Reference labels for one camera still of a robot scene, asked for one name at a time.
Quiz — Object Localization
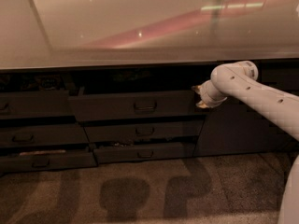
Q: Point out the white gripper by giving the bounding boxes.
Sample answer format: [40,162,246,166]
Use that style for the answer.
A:
[192,80,227,108]

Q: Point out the grey drawer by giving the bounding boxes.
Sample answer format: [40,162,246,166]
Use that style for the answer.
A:
[93,142,195,163]
[0,91,72,119]
[85,120,203,142]
[69,91,203,121]
[0,149,97,173]
[0,124,88,148]

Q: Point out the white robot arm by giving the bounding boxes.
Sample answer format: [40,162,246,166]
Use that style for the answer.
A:
[192,61,299,224]

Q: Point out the colourful packet in drawer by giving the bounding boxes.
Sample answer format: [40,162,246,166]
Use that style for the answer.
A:
[111,69,152,82]

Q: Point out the dark items in left drawer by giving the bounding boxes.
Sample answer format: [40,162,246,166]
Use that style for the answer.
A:
[0,74,64,92]

